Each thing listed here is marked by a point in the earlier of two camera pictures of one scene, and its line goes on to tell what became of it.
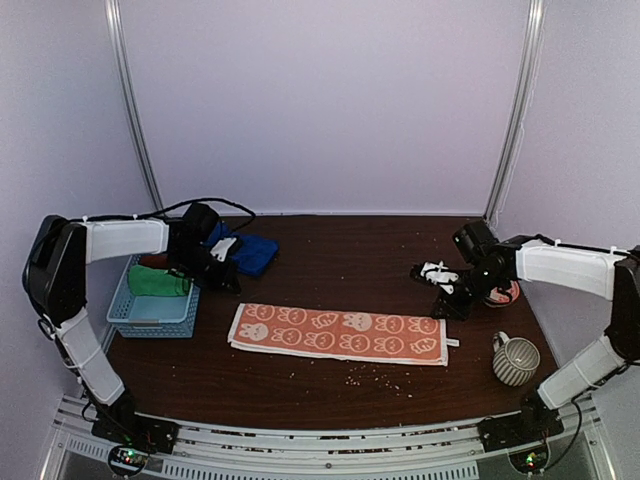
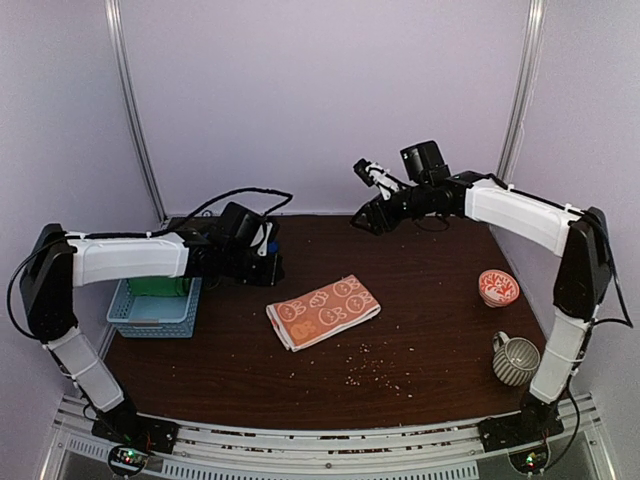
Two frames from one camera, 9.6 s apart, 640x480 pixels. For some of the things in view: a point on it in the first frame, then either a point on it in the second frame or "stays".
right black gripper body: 480,283 → 418,203
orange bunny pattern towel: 317,332 → 307,317
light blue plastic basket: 137,316 stays
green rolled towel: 149,281 stays
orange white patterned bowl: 499,297 stays
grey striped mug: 516,360 stays
